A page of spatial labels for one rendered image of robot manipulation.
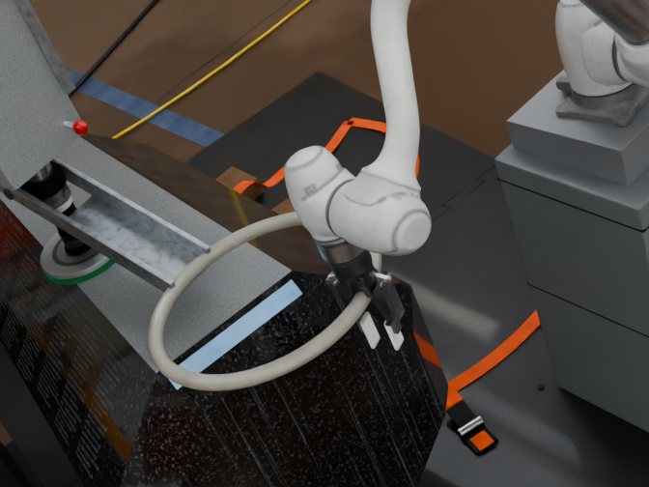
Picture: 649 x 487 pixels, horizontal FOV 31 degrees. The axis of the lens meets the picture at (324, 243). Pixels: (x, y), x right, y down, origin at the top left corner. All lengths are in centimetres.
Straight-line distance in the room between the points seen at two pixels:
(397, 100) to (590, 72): 66
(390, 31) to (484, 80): 245
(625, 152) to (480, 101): 189
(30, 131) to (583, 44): 115
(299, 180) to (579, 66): 77
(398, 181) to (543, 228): 90
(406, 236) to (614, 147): 75
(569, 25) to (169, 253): 95
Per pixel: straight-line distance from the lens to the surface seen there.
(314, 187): 191
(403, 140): 185
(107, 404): 252
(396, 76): 190
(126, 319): 252
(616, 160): 244
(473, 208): 378
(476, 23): 474
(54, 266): 274
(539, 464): 302
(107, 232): 255
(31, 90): 248
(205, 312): 243
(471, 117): 421
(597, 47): 240
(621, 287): 264
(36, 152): 251
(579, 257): 266
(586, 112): 252
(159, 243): 249
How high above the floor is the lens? 237
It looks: 38 degrees down
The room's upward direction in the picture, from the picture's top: 23 degrees counter-clockwise
